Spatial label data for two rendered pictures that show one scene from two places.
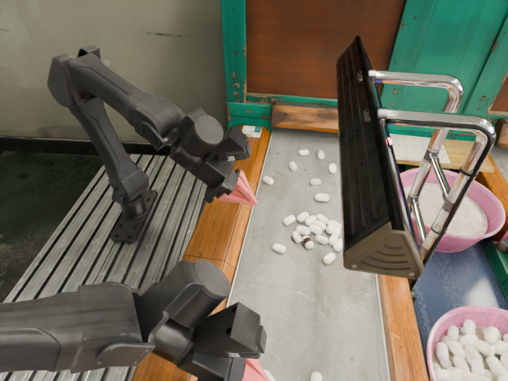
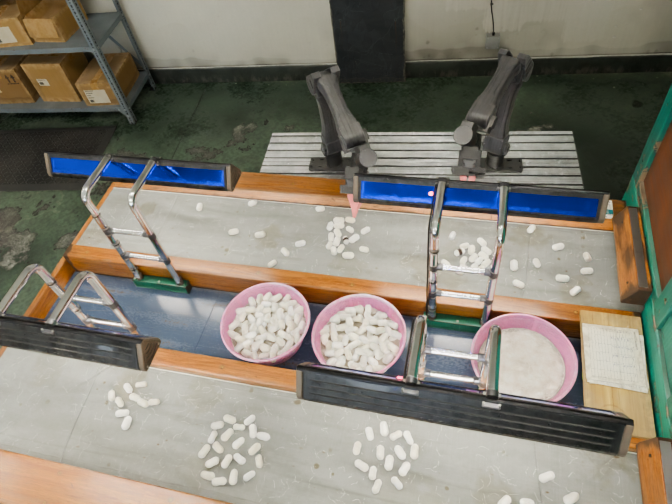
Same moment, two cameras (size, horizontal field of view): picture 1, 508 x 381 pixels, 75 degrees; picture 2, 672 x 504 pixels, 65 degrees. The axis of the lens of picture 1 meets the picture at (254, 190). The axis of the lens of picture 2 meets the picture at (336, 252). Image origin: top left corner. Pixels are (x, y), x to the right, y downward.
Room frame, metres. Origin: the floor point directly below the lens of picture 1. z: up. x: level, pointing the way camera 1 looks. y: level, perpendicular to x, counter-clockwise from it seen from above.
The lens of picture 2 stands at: (0.33, -1.16, 2.07)
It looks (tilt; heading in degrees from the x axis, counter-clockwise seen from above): 51 degrees down; 102
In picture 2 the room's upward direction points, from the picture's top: 11 degrees counter-clockwise
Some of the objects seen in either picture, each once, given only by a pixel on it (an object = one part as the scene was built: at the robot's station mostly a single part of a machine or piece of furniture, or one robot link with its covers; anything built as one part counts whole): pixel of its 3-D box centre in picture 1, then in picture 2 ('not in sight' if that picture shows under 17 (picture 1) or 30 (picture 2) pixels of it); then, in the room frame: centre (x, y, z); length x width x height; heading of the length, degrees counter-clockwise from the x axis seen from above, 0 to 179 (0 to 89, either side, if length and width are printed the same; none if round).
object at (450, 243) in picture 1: (439, 211); (520, 365); (0.63, -0.49, 0.72); 0.27 x 0.27 x 0.10
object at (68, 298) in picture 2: not in sight; (84, 337); (-0.53, -0.49, 0.90); 0.20 x 0.19 x 0.45; 170
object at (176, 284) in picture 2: not in sight; (148, 225); (-0.46, -0.10, 0.90); 0.20 x 0.19 x 0.45; 170
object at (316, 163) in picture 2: not in sight; (333, 157); (0.07, 0.39, 0.71); 0.20 x 0.07 x 0.08; 175
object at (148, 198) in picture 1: (132, 204); (495, 158); (0.67, 0.34, 0.71); 0.20 x 0.07 x 0.08; 175
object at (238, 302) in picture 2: not in sight; (268, 327); (-0.08, -0.37, 0.72); 0.27 x 0.27 x 0.10
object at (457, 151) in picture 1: (427, 151); (614, 370); (0.85, -0.53, 0.77); 0.33 x 0.15 x 0.01; 80
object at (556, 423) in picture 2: not in sight; (452, 400); (0.42, -0.74, 1.08); 0.62 x 0.08 x 0.07; 170
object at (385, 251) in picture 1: (365, 110); (473, 192); (0.51, -0.19, 1.08); 0.62 x 0.08 x 0.07; 170
